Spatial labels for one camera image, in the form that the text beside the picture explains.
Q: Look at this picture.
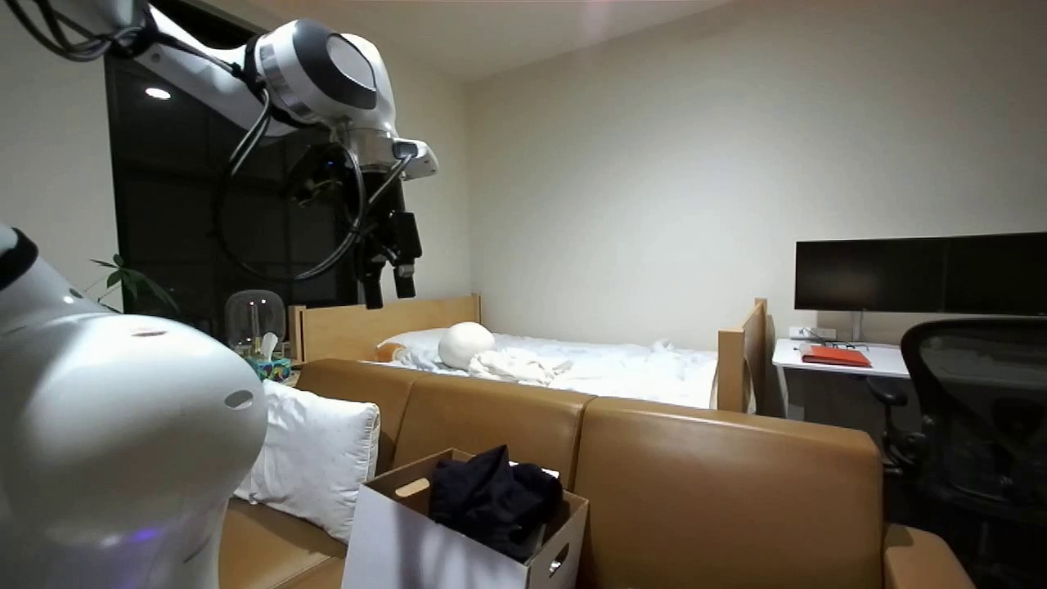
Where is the crumpled cream blanket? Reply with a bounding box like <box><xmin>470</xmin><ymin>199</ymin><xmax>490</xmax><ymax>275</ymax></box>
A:
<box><xmin>469</xmin><ymin>347</ymin><xmax>576</xmax><ymax>387</ymax></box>

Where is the glass table lamp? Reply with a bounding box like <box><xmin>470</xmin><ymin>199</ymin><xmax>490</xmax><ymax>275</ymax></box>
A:
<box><xmin>223</xmin><ymin>289</ymin><xmax>289</xmax><ymax>355</ymax></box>

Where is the white desk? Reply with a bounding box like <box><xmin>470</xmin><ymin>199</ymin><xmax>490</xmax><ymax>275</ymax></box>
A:
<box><xmin>768</xmin><ymin>332</ymin><xmax>913</xmax><ymax>423</ymax></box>

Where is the white bed sheet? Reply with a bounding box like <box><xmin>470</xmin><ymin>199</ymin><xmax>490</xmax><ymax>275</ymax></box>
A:
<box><xmin>374</xmin><ymin>325</ymin><xmax>723</xmax><ymax>412</ymax></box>

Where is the white dotted cushion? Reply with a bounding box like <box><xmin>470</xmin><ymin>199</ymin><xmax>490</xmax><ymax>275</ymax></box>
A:
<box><xmin>234</xmin><ymin>377</ymin><xmax>387</xmax><ymax>546</ymax></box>

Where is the white cardboard box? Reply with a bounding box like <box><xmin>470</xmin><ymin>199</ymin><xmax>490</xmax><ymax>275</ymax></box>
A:
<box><xmin>342</xmin><ymin>445</ymin><xmax>593</xmax><ymax>589</ymax></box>

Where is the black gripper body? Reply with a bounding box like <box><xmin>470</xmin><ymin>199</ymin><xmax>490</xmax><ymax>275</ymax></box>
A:
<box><xmin>357</xmin><ymin>208</ymin><xmax>426</xmax><ymax>272</ymax></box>

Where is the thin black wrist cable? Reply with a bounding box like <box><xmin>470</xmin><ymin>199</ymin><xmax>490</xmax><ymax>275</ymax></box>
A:
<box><xmin>210</xmin><ymin>96</ymin><xmax>412</xmax><ymax>289</ymax></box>

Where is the thick black cable bundle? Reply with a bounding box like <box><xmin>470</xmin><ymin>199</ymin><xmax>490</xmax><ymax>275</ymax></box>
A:
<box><xmin>3</xmin><ymin>0</ymin><xmax>145</xmax><ymax>61</ymax></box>

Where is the tan leather couch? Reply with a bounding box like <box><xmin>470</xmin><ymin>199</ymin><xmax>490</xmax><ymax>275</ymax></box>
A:
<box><xmin>217</xmin><ymin>355</ymin><xmax>974</xmax><ymax>589</ymax></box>

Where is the green plant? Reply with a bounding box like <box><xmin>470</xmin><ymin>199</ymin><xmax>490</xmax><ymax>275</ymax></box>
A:
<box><xmin>92</xmin><ymin>252</ymin><xmax>184</xmax><ymax>322</ymax></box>

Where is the round cream pillow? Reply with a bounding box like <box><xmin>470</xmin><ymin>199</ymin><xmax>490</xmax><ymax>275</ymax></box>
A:
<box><xmin>434</xmin><ymin>322</ymin><xmax>496</xmax><ymax>368</ymax></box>

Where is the dark window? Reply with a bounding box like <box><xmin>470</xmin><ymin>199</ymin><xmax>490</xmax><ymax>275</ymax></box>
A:
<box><xmin>104</xmin><ymin>0</ymin><xmax>408</xmax><ymax>330</ymax></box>

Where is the black monitor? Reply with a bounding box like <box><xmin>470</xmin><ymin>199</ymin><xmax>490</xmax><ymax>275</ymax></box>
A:
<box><xmin>791</xmin><ymin>228</ymin><xmax>1047</xmax><ymax>322</ymax></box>

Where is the dark navy cloth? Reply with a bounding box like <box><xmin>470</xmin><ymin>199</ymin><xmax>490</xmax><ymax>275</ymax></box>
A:
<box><xmin>426</xmin><ymin>442</ymin><xmax>566</xmax><ymax>567</ymax></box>

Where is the black office chair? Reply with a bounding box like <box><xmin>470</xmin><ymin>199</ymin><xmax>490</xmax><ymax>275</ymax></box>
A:
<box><xmin>870</xmin><ymin>318</ymin><xmax>1047</xmax><ymax>589</ymax></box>

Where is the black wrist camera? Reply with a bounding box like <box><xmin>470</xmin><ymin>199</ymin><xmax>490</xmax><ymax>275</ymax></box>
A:
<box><xmin>289</xmin><ymin>139</ymin><xmax>354</xmax><ymax>206</ymax></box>

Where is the orange book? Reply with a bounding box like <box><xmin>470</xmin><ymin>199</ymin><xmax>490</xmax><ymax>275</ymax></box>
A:
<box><xmin>798</xmin><ymin>344</ymin><xmax>873</xmax><ymax>368</ymax></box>

